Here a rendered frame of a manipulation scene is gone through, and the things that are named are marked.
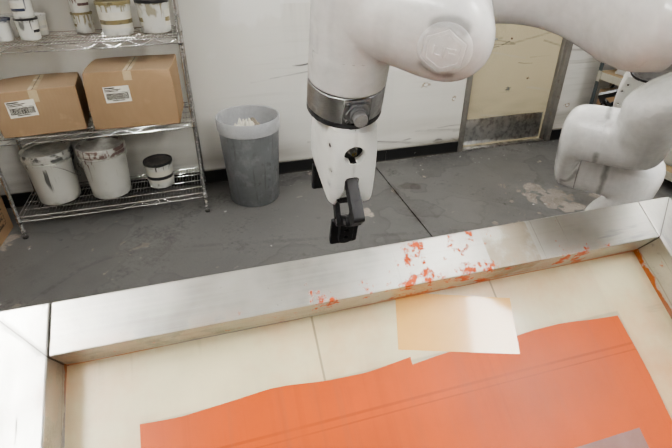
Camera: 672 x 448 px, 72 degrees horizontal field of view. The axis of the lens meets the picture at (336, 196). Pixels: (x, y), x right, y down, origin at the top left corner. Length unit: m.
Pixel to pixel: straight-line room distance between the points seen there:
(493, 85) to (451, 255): 4.15
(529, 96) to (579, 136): 3.96
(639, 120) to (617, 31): 0.37
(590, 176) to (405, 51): 0.62
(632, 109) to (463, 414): 0.53
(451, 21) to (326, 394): 0.29
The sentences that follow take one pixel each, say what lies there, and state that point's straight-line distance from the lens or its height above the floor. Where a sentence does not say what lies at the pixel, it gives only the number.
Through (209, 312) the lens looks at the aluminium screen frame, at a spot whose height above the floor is 1.54.
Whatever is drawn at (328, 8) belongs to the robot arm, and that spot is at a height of 1.73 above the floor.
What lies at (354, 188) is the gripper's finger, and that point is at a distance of 0.47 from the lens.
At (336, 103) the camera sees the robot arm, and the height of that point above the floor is 1.65.
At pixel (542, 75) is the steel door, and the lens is 4.80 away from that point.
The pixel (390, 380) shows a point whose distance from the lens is 0.39.
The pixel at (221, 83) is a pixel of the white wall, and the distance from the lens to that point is 3.64.
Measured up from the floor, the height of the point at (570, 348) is 1.47.
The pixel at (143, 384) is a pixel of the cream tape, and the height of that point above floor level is 1.50.
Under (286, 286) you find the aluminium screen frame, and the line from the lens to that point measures 0.36.
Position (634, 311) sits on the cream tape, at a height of 1.48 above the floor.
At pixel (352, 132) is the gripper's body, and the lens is 0.43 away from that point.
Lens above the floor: 1.78
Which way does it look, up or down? 30 degrees down
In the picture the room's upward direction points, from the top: straight up
